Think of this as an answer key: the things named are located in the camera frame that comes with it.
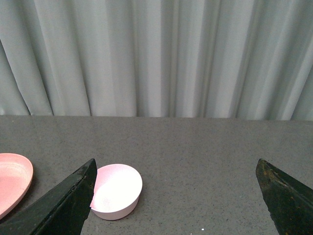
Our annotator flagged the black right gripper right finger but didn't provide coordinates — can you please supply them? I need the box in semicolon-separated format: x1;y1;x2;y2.
255;159;313;235

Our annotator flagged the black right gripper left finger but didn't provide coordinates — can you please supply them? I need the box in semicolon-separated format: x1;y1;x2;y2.
0;159;97;235

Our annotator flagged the light pink bowl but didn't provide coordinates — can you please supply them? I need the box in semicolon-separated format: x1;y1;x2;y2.
90;164;143;220

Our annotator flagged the pink plate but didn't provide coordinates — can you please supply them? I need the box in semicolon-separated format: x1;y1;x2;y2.
0;153;33;218

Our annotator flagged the pale grey curtain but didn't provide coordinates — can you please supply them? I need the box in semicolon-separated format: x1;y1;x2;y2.
0;0;313;120

